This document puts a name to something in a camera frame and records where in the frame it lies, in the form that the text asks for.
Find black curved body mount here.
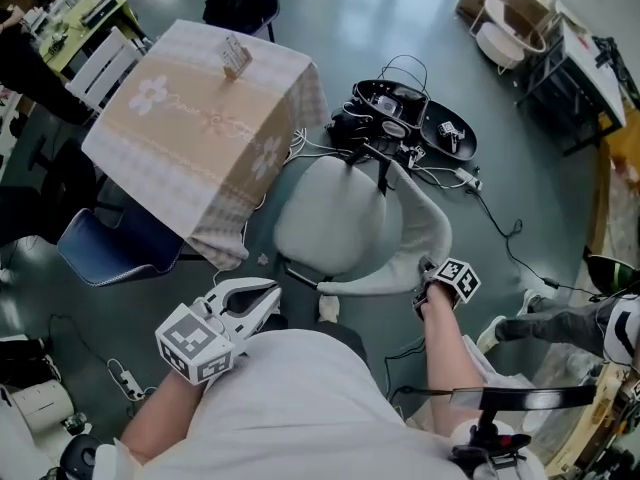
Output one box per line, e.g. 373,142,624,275
448,384,597,470

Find open black case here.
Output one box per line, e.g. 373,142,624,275
351,78,432,133

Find black office chair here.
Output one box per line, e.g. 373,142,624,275
0,136,127,250

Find small wooden holder box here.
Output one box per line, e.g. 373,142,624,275
219,34,253,81

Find table with beige floral cloth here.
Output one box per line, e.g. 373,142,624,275
80,17,332,272

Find person's white shirt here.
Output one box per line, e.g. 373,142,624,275
113,327,547,480

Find white cylindrical appliance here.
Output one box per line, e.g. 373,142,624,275
9,377,76,437

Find white slatted chair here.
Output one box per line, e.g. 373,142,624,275
64,26,145,120

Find person's left forearm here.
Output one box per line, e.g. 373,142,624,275
119,362,222,465

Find black floor cable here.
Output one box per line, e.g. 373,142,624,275
464,187,604,303

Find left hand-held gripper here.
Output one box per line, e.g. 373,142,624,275
154,277,284,385

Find dark green shiny helmet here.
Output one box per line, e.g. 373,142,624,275
583,252,640,295

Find yellow-green desk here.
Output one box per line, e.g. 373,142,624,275
38,0,147,83

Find spare hand-held gripper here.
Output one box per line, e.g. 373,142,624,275
438,120,469,155

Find white fleece chair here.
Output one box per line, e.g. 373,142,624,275
272,155,454,299

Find blue plastic chair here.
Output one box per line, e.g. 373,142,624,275
56,207,187,288

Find light wooden shelf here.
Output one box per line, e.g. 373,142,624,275
543,361,640,475

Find white top metal frame table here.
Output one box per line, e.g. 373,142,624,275
515,0,627,158

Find person's right forearm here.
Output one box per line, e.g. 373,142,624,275
422,282,487,439

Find person's white shoe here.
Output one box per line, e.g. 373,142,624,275
317,294,342,325

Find white cables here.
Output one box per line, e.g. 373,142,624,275
282,126,354,167

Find black bag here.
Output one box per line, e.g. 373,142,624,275
325,101,384,150

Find black case lid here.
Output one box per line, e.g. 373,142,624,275
421,99,480,162

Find white power strip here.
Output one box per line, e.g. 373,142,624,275
106,357,147,402
453,167,484,193

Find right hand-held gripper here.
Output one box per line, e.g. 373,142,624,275
412,255,482,322

